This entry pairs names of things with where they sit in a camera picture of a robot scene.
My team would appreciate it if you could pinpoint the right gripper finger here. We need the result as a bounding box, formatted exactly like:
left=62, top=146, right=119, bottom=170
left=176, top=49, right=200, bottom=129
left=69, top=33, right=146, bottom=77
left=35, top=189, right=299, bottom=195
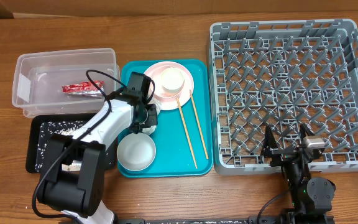
left=300, top=123, right=314, bottom=139
left=262, top=125, right=278, bottom=149

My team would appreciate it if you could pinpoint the wooden chopstick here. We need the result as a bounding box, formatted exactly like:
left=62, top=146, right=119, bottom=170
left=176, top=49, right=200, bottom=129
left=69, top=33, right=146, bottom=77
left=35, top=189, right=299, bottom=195
left=189, top=90, right=209, bottom=160
left=176, top=98, right=198, bottom=169

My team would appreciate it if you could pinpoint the grey bowl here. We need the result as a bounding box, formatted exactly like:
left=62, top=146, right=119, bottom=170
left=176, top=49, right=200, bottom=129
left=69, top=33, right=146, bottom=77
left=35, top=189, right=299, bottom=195
left=117, top=133, right=157, bottom=172

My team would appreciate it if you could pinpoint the red snack wrapper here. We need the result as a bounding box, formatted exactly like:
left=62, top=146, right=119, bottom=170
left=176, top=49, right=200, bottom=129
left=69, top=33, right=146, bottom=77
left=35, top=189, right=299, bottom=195
left=62, top=80, right=104, bottom=97

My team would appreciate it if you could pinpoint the white rice pile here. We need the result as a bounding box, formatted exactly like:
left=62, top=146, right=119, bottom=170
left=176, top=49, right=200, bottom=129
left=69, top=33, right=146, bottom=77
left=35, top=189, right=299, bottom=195
left=35, top=121, right=86, bottom=172

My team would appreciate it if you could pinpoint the white napkin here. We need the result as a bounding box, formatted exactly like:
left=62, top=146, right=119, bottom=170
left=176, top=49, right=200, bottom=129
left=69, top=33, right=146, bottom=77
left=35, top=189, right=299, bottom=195
left=142, top=98, right=162, bottom=136

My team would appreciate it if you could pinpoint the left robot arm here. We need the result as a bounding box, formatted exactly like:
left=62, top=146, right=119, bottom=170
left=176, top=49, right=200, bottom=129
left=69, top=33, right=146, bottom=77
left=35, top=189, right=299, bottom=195
left=32, top=72, right=158, bottom=223

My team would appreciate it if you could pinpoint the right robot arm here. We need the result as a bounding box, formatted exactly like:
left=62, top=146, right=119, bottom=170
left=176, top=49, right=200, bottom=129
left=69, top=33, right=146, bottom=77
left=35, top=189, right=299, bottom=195
left=256, top=123, right=336, bottom=224

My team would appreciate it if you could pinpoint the grey dishwasher rack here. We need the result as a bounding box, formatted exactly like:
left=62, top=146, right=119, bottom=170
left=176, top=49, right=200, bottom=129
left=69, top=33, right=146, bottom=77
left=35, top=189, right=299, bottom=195
left=209, top=19, right=358, bottom=175

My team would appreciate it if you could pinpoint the pink plate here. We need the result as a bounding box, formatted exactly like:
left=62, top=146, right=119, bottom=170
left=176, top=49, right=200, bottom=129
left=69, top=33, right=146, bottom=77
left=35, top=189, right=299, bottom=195
left=144, top=61, right=194, bottom=110

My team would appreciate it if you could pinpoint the white cup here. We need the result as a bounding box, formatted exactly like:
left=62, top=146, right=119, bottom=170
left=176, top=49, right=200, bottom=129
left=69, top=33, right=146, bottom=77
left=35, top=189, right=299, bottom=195
left=161, top=67, right=185, bottom=95

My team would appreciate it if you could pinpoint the teal serving tray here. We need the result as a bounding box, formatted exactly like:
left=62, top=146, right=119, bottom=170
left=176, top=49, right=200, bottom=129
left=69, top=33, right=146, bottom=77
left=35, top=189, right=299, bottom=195
left=117, top=59, right=213, bottom=178

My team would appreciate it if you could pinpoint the clear plastic bin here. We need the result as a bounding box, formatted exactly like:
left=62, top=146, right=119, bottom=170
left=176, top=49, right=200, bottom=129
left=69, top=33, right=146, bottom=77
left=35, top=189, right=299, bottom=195
left=12, top=48, right=121, bottom=118

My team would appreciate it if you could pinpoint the black plastic tray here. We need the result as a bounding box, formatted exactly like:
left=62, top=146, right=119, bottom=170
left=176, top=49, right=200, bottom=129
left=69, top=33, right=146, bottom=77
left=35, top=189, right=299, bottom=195
left=25, top=112, right=117, bottom=174

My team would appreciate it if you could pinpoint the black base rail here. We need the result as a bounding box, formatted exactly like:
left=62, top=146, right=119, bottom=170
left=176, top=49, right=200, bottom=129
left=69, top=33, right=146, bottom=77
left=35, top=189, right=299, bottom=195
left=113, top=215, right=335, bottom=224

